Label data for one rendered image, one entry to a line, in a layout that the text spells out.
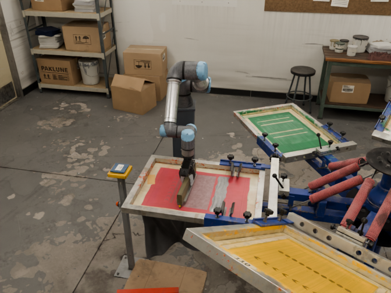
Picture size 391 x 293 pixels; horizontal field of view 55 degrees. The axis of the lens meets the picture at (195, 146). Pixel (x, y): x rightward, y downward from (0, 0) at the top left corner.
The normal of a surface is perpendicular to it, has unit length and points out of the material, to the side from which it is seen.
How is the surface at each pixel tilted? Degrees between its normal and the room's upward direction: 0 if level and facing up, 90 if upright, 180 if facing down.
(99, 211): 0
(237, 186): 0
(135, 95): 90
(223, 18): 90
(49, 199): 0
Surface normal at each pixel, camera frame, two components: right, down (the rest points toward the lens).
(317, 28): -0.21, 0.50
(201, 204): 0.00, -0.86
